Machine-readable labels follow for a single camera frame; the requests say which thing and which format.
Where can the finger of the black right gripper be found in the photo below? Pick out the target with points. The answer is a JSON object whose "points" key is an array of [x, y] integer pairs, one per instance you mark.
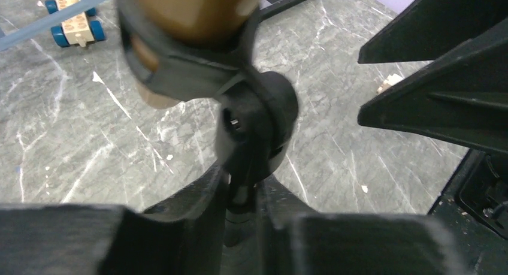
{"points": [[427, 29]]}

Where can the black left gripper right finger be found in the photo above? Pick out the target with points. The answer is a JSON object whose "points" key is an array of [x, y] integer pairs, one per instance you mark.
{"points": [[295, 239]]}

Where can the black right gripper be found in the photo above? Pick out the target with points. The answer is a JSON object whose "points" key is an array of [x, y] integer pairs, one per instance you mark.
{"points": [[460, 98]]}

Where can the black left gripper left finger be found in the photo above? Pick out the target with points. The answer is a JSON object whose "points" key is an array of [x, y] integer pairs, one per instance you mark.
{"points": [[179, 235]]}

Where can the black microphone stand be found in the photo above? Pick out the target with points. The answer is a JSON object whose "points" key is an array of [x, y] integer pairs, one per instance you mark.
{"points": [[254, 128]]}

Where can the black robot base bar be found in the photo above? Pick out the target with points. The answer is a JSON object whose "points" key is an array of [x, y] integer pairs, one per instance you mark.
{"points": [[485, 252]]}

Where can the blue white toy brick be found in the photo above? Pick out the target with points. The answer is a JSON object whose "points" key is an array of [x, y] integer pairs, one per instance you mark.
{"points": [[388, 82]]}

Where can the light blue music stand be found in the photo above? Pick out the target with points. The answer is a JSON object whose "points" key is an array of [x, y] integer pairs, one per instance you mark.
{"points": [[45, 23]]}

